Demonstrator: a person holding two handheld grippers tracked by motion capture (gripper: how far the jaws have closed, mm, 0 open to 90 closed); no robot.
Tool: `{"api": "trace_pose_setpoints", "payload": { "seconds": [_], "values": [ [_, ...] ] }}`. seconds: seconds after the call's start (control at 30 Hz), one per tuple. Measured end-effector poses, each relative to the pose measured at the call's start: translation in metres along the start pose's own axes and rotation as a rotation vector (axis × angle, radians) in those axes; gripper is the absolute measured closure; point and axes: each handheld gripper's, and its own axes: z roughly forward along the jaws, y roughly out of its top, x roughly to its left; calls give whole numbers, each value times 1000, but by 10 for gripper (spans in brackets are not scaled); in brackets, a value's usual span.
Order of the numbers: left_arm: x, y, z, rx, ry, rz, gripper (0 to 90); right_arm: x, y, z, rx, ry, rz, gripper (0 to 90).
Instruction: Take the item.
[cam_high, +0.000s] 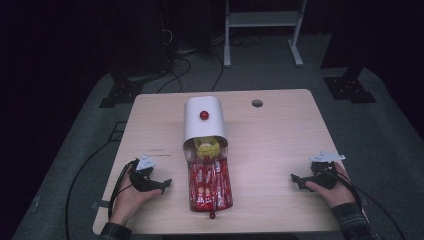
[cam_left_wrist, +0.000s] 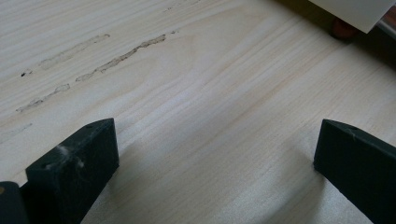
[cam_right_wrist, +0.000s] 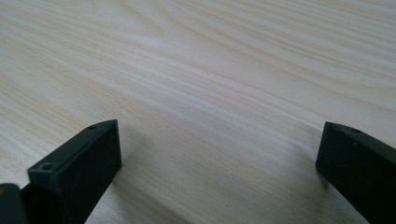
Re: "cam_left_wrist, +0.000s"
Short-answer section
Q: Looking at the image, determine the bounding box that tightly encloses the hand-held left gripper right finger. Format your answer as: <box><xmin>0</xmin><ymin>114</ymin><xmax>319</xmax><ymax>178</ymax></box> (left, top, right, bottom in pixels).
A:
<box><xmin>313</xmin><ymin>119</ymin><xmax>396</xmax><ymax>224</ymax></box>

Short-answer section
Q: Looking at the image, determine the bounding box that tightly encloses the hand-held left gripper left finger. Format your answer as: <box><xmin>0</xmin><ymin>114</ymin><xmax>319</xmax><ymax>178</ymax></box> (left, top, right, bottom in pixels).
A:
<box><xmin>20</xmin><ymin>118</ymin><xmax>120</xmax><ymax>224</ymax></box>

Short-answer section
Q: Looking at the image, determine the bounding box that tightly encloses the reddish-brown round object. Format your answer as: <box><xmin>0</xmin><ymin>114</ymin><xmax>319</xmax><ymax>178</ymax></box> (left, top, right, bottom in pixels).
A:
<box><xmin>330</xmin><ymin>17</ymin><xmax>360</xmax><ymax>40</ymax></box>

